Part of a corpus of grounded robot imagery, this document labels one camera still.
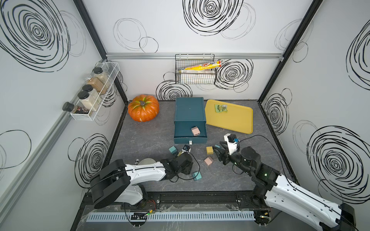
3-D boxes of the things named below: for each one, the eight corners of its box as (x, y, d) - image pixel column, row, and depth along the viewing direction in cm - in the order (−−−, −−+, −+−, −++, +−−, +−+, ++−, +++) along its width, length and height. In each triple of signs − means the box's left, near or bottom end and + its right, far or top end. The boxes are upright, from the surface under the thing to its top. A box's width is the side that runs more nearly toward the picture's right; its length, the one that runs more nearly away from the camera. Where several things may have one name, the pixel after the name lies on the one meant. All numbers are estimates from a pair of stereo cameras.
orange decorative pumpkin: (131, 124, 107) (125, 113, 97) (136, 106, 119) (132, 94, 109) (156, 124, 107) (153, 113, 97) (159, 106, 119) (157, 95, 109)
